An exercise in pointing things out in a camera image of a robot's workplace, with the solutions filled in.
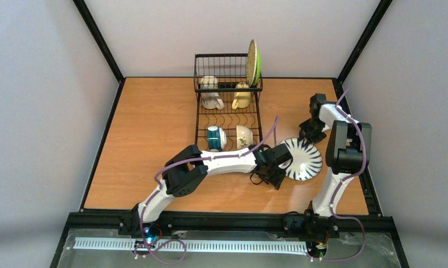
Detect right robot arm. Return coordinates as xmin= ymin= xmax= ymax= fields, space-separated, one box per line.
xmin=299 ymin=93 xmax=373 ymax=217

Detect dark teal spotted bowl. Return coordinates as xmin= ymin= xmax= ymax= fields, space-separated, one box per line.
xmin=207 ymin=126 xmax=227 ymax=152

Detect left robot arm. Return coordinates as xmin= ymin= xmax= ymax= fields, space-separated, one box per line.
xmin=132 ymin=144 xmax=293 ymax=224

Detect white slotted cable duct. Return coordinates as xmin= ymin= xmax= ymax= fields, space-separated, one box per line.
xmin=72 ymin=237 xmax=307 ymax=255

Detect yellow mug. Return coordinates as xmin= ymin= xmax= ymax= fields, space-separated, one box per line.
xmin=231 ymin=82 xmax=252 ymax=110

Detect white black striped plate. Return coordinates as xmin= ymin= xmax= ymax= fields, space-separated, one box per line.
xmin=279 ymin=137 xmax=323 ymax=181

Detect black wire dish rack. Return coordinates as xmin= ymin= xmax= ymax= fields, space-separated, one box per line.
xmin=193 ymin=53 xmax=263 ymax=151

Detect white floral mug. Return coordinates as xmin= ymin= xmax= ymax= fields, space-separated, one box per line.
xmin=199 ymin=75 xmax=224 ymax=109

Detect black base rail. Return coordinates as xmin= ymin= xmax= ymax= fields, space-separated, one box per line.
xmin=65 ymin=209 xmax=395 ymax=239

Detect black enclosure frame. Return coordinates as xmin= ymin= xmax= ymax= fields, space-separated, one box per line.
xmin=50 ymin=1 xmax=409 ymax=267

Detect white bowl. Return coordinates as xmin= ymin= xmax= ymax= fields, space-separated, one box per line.
xmin=236 ymin=125 xmax=254 ymax=150

